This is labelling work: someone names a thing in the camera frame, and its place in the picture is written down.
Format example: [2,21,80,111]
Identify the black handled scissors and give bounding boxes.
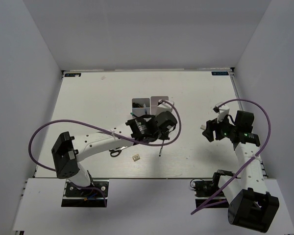
[109,146,127,157]

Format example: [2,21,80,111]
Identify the white right organizer box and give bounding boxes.
[150,96,169,116]

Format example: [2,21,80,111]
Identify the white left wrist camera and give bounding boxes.
[156,99,173,115]

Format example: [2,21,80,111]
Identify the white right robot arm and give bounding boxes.
[203,108,279,233]

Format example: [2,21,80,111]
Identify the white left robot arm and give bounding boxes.
[51,111,178,195]

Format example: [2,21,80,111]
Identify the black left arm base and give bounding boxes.
[61,181,105,208]

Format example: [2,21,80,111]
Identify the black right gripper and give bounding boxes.
[202,112,238,142]

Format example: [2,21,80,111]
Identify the black item in organizer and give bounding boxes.
[132,102,143,108]

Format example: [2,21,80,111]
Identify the small tan eraser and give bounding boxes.
[132,154,140,162]

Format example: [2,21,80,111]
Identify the white left organizer box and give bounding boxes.
[131,98,150,118]

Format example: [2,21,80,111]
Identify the white organizer box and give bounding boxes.
[131,98,150,118]
[150,96,169,116]

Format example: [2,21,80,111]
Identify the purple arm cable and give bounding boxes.
[190,98,270,215]
[29,99,181,208]

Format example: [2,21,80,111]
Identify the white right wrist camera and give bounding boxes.
[213,103,230,123]

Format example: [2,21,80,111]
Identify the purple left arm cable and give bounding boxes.
[29,99,181,208]

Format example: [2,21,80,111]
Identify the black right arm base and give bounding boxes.
[190,170,234,208]

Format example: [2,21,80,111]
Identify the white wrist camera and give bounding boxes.
[213,103,230,123]
[156,99,173,115]

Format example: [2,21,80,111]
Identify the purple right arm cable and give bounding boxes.
[190,98,270,215]

